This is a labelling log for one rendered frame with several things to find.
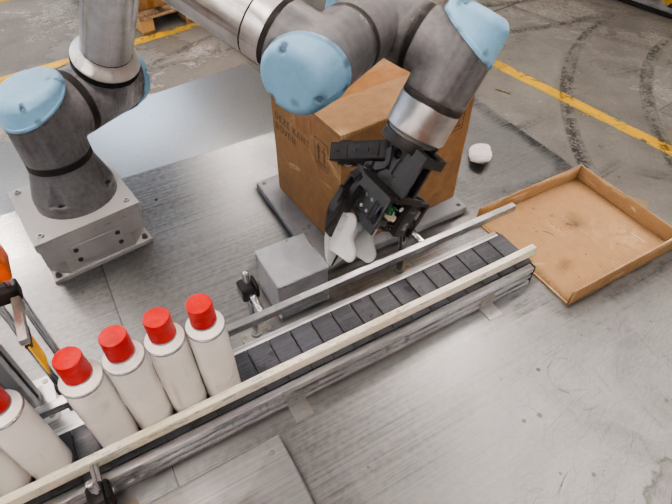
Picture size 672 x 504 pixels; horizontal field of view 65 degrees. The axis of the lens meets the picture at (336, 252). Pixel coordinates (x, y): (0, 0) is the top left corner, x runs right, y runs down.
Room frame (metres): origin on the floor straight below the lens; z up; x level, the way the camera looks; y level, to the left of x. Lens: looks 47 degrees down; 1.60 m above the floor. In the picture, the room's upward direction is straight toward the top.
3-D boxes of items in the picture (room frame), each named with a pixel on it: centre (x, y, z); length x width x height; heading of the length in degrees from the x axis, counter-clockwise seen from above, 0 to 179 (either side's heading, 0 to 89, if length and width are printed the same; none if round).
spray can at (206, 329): (0.40, 0.17, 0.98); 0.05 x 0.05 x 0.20
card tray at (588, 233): (0.77, -0.49, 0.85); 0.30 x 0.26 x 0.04; 120
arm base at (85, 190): (0.78, 0.51, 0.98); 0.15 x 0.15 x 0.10
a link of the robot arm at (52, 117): (0.79, 0.51, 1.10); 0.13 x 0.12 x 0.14; 149
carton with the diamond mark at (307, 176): (0.89, -0.07, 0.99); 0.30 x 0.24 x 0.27; 124
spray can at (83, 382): (0.32, 0.30, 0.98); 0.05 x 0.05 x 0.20
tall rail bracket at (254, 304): (0.51, 0.13, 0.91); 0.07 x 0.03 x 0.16; 30
